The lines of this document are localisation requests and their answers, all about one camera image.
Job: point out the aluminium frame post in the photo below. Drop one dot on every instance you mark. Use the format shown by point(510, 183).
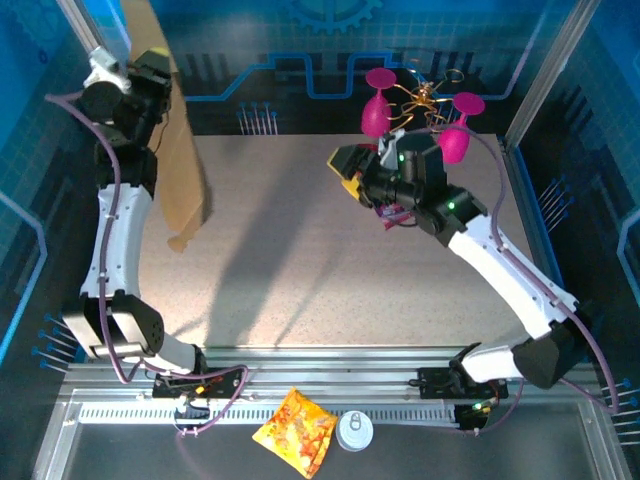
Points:
point(552, 65)
point(80, 25)

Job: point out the red plastic wine glass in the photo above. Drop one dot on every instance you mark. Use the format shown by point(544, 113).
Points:
point(369, 146)

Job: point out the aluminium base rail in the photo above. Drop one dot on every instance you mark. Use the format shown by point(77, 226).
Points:
point(325, 370)

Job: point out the white tin can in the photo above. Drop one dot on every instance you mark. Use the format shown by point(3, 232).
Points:
point(354, 432)

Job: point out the aluminium table side rail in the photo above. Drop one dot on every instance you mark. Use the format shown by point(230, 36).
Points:
point(525, 200)

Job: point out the orange yellow snack bag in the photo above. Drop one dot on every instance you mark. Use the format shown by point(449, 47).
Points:
point(300, 430)

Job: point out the brown cardboard paper box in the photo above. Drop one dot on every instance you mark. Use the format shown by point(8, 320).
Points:
point(182, 165)

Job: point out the small controller circuit board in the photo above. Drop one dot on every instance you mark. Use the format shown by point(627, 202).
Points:
point(477, 412)
point(192, 406)

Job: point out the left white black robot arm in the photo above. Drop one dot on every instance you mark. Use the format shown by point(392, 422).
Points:
point(115, 240)

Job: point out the aluminium tray frame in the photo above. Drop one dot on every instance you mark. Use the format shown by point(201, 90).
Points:
point(52, 445)

